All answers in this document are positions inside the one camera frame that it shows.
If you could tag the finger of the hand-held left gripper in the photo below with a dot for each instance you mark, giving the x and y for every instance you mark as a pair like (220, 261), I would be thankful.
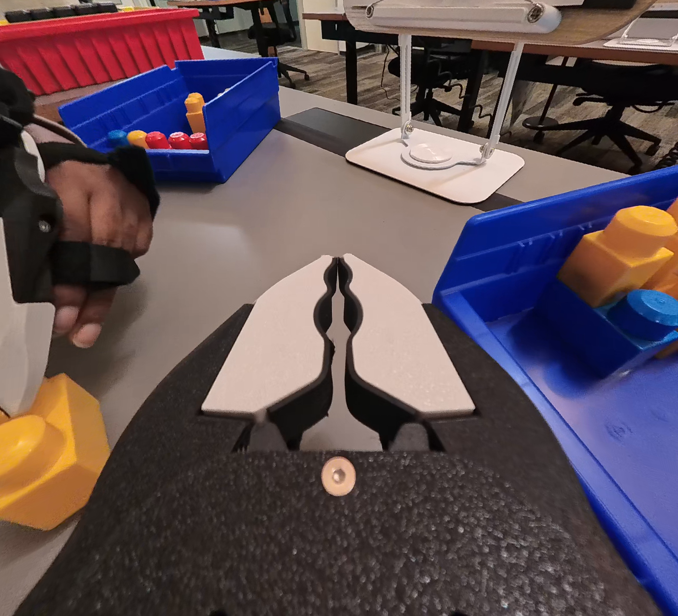
(21, 351)

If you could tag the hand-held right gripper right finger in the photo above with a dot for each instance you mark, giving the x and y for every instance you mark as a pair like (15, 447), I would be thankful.
(408, 356)

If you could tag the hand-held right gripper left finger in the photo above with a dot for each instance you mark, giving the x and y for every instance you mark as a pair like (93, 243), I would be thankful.
(265, 356)

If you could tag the yellow two-stud mega block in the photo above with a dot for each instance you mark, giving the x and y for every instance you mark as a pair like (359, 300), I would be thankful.
(53, 441)

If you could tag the pile of assorted mega blocks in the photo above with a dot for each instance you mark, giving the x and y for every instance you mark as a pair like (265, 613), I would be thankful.
(159, 140)

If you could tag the blue plastic storage bin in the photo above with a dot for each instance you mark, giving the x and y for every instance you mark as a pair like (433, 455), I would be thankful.
(582, 441)
(238, 112)

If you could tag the blue two-stud mega block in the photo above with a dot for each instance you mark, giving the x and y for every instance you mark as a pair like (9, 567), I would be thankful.
(635, 319)

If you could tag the person's left hand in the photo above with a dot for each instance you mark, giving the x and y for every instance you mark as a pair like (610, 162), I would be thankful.
(100, 213)

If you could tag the white-base clear sign stand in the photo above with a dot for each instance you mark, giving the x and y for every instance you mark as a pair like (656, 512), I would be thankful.
(643, 38)
(439, 165)

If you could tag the red ridged plastic tote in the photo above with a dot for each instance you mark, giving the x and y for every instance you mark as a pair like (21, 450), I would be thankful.
(106, 44)

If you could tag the black office chair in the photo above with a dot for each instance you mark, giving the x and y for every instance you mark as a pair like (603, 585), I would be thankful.
(614, 102)
(275, 33)
(434, 75)

